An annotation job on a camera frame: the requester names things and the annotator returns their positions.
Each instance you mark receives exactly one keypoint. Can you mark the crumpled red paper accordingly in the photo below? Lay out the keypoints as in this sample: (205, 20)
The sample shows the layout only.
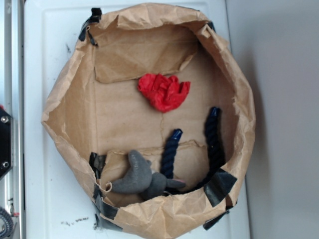
(163, 93)

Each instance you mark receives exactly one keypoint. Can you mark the brown paper-lined cardboard box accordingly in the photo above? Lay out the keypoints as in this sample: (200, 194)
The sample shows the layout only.
(96, 115)

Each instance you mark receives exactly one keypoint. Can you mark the grey plush toy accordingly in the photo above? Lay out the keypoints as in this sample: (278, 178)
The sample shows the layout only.
(141, 179)

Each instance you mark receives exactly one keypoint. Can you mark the white plastic tray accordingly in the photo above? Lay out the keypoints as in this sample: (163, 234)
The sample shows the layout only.
(56, 205)

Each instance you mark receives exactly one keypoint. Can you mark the black metal bracket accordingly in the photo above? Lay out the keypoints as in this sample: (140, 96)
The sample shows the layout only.
(5, 142)

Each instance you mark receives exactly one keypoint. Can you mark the aluminium frame rail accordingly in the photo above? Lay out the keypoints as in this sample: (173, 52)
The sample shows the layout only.
(11, 101)

